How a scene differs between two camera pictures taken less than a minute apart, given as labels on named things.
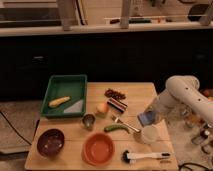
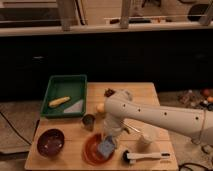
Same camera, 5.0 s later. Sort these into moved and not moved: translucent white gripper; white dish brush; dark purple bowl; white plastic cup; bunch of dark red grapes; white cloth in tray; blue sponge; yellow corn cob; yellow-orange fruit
Moved: white plastic cup; blue sponge; translucent white gripper
Not moved: yellow-orange fruit; white cloth in tray; white dish brush; dark purple bowl; yellow corn cob; bunch of dark red grapes
